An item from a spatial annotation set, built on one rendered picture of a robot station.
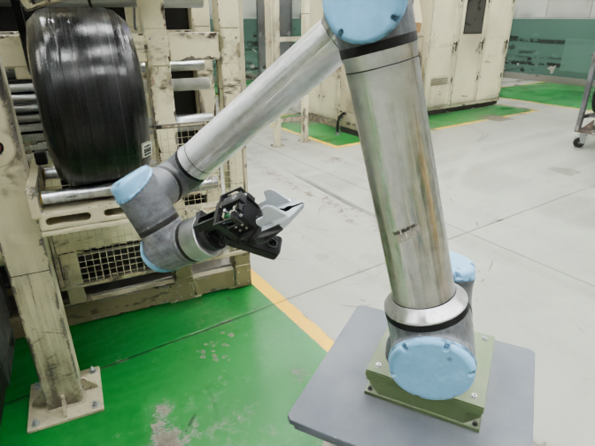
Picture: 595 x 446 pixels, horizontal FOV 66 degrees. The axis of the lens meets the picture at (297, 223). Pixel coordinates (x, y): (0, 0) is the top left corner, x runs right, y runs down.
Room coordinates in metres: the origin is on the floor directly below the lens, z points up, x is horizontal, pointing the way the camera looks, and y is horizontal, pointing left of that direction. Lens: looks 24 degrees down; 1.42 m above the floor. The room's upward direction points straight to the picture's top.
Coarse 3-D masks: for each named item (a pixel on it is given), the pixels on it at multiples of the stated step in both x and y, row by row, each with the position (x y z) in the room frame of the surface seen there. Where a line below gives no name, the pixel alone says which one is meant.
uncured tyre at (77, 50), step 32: (32, 32) 1.38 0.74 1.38; (64, 32) 1.38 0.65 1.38; (96, 32) 1.41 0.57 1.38; (128, 32) 1.49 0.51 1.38; (32, 64) 1.32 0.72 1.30; (64, 64) 1.31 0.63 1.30; (96, 64) 1.34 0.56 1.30; (128, 64) 1.39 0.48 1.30; (64, 96) 1.28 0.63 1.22; (96, 96) 1.31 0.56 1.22; (128, 96) 1.35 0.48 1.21; (64, 128) 1.27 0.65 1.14; (96, 128) 1.30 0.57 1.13; (128, 128) 1.34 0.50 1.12; (64, 160) 1.30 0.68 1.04; (96, 160) 1.33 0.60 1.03; (128, 160) 1.38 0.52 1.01
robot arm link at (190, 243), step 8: (184, 224) 0.82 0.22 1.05; (192, 224) 0.80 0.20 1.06; (184, 232) 0.80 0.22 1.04; (192, 232) 0.79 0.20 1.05; (184, 240) 0.79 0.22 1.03; (192, 240) 0.78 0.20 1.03; (200, 240) 0.79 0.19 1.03; (184, 248) 0.79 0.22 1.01; (192, 248) 0.78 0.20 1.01; (200, 248) 0.78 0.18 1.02; (192, 256) 0.79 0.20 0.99; (200, 256) 0.79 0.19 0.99; (208, 256) 0.79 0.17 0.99
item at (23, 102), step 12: (12, 84) 1.75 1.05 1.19; (24, 84) 1.76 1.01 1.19; (12, 96) 1.73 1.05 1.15; (24, 96) 1.75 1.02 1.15; (24, 108) 1.75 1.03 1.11; (36, 108) 1.77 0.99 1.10; (24, 120) 1.74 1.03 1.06; (36, 120) 1.76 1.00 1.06; (24, 132) 1.85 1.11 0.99; (36, 132) 1.87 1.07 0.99; (24, 144) 1.75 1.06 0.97; (36, 144) 1.76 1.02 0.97; (48, 156) 1.76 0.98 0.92
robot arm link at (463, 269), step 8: (456, 256) 0.89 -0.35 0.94; (456, 264) 0.85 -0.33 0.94; (464, 264) 0.85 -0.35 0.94; (472, 264) 0.85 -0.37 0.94; (456, 272) 0.81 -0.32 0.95; (464, 272) 0.81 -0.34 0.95; (472, 272) 0.82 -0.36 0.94; (456, 280) 0.79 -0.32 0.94; (464, 280) 0.80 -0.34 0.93; (472, 280) 0.81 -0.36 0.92; (464, 288) 0.80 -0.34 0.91; (472, 288) 0.83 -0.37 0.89; (472, 312) 0.77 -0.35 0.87
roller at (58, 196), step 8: (96, 184) 1.41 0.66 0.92; (104, 184) 1.42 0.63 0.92; (112, 184) 1.43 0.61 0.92; (40, 192) 1.35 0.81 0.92; (48, 192) 1.35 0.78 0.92; (56, 192) 1.35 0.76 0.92; (64, 192) 1.36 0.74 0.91; (72, 192) 1.37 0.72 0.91; (80, 192) 1.38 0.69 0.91; (88, 192) 1.38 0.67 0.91; (96, 192) 1.39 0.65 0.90; (104, 192) 1.40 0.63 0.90; (48, 200) 1.33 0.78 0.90; (56, 200) 1.34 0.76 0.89; (64, 200) 1.35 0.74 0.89; (72, 200) 1.37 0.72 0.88
